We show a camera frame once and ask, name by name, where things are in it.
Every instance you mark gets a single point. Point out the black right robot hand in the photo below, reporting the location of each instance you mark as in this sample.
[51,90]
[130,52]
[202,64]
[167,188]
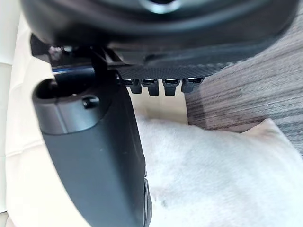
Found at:
[94,153]

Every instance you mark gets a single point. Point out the white fluffy cushion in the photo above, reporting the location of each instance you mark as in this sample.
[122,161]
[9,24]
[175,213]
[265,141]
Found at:
[213,172]

